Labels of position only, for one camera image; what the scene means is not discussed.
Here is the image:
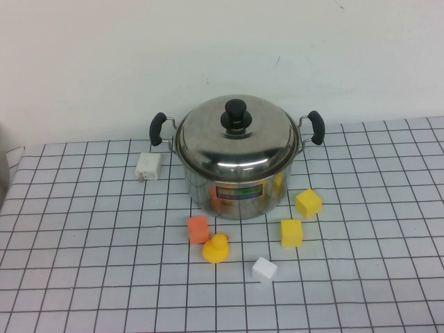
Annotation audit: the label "white black grid tablecloth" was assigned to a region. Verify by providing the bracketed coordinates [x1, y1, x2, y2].
[0, 116, 444, 333]

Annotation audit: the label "steel pot lid black knob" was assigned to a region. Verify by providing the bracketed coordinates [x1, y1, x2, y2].
[173, 95, 301, 180]

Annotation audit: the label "white foam cube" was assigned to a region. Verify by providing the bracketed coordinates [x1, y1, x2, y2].
[251, 257, 279, 285]

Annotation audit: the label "white power adapter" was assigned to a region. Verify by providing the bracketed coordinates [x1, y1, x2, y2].
[134, 151, 163, 183]

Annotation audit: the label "yellow rubber duck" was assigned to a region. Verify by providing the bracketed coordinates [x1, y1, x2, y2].
[201, 233, 230, 265]

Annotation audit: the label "yellow foam cube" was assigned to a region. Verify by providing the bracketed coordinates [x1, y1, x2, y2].
[294, 189, 323, 220]
[280, 219, 304, 248]

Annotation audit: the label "stainless steel pot black handles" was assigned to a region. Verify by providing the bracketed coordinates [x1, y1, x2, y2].
[148, 110, 327, 221]

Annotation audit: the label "orange foam cube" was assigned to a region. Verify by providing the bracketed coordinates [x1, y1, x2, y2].
[186, 214, 211, 246]

